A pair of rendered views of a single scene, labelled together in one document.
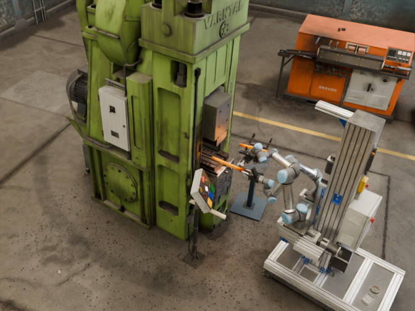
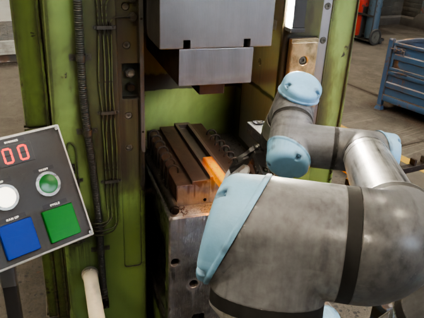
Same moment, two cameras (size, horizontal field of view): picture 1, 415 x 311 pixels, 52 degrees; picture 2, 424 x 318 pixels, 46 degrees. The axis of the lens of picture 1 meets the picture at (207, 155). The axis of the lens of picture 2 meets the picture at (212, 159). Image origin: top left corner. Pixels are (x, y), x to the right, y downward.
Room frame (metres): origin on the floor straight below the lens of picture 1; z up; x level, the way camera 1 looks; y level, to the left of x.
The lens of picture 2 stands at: (2.65, -0.97, 1.65)
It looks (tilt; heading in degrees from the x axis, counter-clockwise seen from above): 25 degrees down; 41
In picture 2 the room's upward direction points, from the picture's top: 3 degrees clockwise
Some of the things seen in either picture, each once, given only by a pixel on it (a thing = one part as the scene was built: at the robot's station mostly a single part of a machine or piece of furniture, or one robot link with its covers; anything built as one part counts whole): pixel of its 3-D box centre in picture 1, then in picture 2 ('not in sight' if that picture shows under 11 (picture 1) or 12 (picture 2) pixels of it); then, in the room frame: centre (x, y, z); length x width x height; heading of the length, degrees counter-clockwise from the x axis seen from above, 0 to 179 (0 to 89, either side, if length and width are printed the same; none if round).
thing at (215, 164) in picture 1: (202, 158); (190, 158); (3.70, 0.05, 0.96); 0.42 x 0.20 x 0.09; 61
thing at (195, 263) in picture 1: (194, 255); not in sight; (3.07, 0.07, 0.05); 0.22 x 0.22 x 0.09; 61
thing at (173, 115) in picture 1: (176, 152); (90, 92); (3.52, 0.32, 1.15); 0.44 x 0.26 x 2.30; 61
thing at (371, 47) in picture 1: (341, 65); not in sight; (6.92, -2.23, 0.65); 2.10 x 1.12 x 1.30; 71
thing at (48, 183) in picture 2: not in sight; (48, 183); (3.16, -0.02, 1.09); 0.05 x 0.03 x 0.04; 151
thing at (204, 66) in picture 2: (204, 131); (194, 47); (3.70, 0.05, 1.32); 0.42 x 0.20 x 0.10; 61
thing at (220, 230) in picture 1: (217, 226); not in sight; (3.57, -0.17, 0.01); 0.58 x 0.39 x 0.01; 151
